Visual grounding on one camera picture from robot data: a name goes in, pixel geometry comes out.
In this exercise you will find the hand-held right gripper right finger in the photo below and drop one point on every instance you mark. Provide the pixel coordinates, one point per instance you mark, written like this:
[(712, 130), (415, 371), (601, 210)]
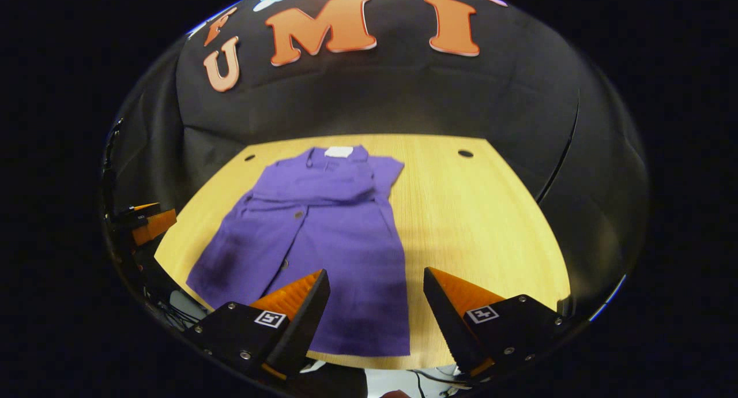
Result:
[(450, 323)]

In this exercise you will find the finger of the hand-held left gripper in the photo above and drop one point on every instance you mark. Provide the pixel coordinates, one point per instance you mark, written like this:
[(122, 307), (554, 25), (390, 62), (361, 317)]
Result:
[(154, 228), (138, 213)]

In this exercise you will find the purple button shirt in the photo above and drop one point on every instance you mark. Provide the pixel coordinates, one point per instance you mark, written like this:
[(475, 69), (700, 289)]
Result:
[(323, 225)]

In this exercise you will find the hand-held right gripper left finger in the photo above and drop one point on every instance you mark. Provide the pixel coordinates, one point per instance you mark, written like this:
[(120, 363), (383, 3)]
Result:
[(305, 323)]

